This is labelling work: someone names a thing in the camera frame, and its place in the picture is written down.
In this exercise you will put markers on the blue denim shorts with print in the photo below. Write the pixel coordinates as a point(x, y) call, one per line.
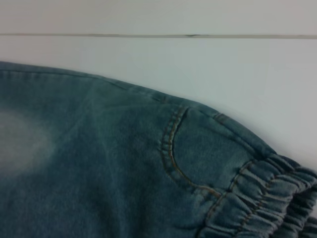
point(123, 161)

